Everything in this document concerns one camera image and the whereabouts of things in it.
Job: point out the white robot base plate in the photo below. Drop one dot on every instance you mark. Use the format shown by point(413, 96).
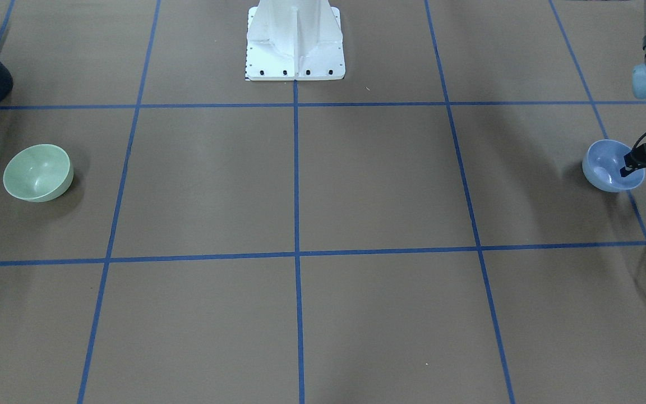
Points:
point(294, 40)

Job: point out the blue bowl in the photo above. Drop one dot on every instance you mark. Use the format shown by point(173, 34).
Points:
point(602, 166)

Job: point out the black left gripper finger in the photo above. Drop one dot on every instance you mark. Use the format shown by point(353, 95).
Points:
point(634, 160)

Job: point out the green bowl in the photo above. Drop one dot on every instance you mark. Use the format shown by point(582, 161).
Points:
point(39, 173)

